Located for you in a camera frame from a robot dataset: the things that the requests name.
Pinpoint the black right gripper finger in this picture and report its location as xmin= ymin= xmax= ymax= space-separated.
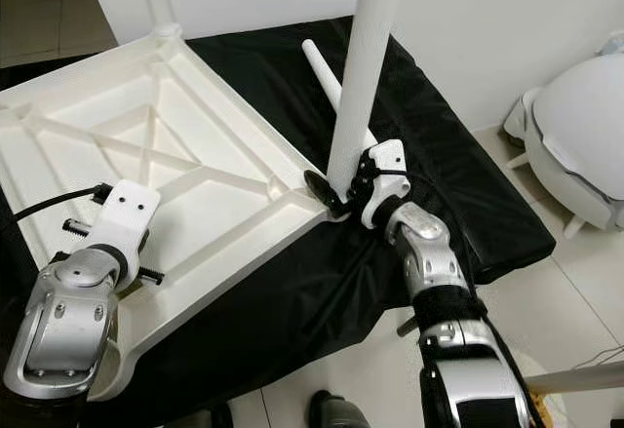
xmin=302 ymin=170 xmax=347 ymax=216

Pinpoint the white plastic children table top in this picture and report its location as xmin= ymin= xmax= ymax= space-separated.
xmin=0 ymin=33 xmax=337 ymax=375

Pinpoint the grey robot right foot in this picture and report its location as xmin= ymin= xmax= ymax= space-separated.
xmin=307 ymin=389 xmax=364 ymax=428

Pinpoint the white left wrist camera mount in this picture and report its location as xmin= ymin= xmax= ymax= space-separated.
xmin=93 ymin=179 xmax=162 ymax=268

